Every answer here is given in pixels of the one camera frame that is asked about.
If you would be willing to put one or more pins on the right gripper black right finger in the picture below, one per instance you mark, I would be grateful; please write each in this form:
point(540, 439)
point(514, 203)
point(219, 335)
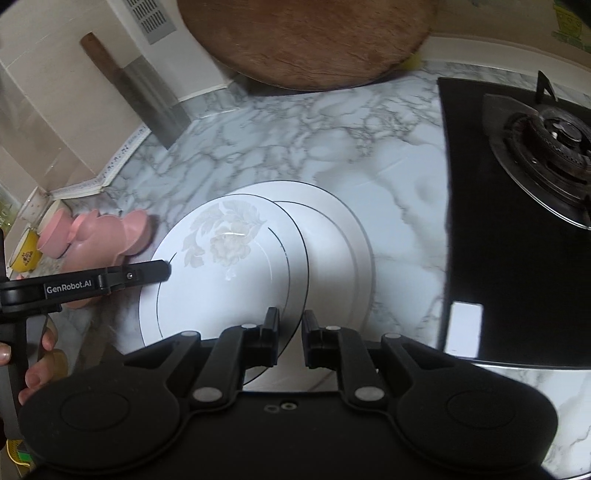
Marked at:
point(342, 351)

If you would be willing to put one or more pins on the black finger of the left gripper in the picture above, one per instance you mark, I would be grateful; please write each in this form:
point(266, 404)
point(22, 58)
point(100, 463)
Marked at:
point(134, 275)

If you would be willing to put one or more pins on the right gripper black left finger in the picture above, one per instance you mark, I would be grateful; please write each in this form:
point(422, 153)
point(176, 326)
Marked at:
point(237, 350)

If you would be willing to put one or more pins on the pink bear-shaped plate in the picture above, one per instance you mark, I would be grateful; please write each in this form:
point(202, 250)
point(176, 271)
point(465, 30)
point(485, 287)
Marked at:
point(97, 242)

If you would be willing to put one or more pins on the large white rimmed plate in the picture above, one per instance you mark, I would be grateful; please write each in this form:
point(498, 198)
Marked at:
point(341, 281)

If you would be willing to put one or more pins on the white floral plate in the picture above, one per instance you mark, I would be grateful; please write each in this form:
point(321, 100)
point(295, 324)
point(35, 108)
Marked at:
point(231, 259)

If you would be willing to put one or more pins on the pink round bowl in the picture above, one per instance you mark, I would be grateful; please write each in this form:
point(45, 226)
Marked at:
point(53, 240)

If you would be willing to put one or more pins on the person's left hand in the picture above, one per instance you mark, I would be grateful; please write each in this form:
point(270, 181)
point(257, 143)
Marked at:
point(52, 366)

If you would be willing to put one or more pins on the yellow ceramic bowl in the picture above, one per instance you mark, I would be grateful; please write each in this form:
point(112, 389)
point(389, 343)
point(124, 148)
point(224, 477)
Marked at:
point(26, 256)

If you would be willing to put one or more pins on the white floral bowl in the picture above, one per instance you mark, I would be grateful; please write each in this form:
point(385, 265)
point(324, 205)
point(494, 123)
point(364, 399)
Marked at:
point(35, 206)

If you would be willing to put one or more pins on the black gas stove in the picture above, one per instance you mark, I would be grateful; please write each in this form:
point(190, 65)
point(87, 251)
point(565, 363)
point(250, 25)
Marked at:
point(518, 223)

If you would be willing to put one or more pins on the round wooden cutting board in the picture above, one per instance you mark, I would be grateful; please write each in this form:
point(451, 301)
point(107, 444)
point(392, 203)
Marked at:
point(314, 45)

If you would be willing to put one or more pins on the cleaver with wooden handle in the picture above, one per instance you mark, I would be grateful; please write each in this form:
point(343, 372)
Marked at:
point(144, 91)

